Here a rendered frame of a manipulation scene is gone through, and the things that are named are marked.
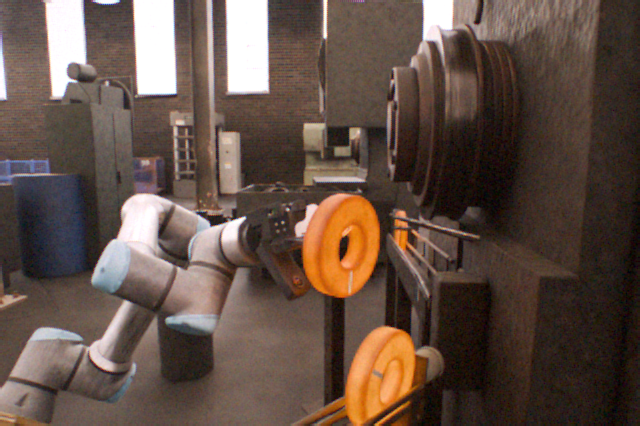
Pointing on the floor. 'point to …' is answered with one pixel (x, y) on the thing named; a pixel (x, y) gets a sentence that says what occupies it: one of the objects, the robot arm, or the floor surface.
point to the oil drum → (50, 224)
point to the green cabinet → (94, 163)
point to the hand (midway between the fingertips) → (343, 232)
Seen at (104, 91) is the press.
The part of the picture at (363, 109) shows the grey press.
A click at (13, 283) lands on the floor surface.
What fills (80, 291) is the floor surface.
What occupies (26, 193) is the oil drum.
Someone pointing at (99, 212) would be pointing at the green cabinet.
